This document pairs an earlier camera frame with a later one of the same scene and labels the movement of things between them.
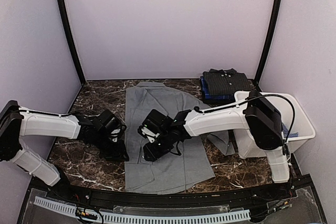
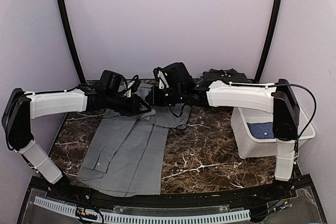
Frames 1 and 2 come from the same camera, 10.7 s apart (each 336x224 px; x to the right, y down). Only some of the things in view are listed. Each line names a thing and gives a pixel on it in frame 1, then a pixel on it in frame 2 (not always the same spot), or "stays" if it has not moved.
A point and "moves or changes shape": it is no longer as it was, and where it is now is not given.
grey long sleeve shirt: x=189 y=164 moves or changes shape
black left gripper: x=117 y=155 → x=135 y=105
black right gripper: x=152 y=153 → x=156 y=101
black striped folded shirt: x=218 y=82 stays
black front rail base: x=295 y=201 stays
